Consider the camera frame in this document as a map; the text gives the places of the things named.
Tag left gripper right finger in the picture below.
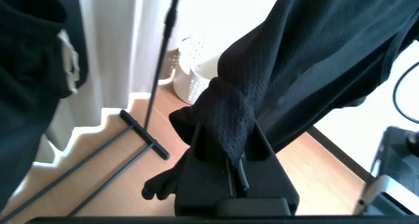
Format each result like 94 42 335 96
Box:
242 121 301 217

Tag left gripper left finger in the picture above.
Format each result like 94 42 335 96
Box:
174 122 234 217

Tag black mesh sleeveless shirt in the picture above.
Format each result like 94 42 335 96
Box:
141 0 419 201

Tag black shorts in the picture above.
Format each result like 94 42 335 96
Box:
0 0 90 212

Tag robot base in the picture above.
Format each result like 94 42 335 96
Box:
352 125 419 217

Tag black clothes rack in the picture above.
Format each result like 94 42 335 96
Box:
0 0 183 223

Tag white laundry basket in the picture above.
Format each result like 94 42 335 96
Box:
172 36 227 106

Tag beige curtain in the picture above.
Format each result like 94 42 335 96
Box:
34 0 184 166

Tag black cable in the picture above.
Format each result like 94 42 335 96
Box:
392 60 419 125

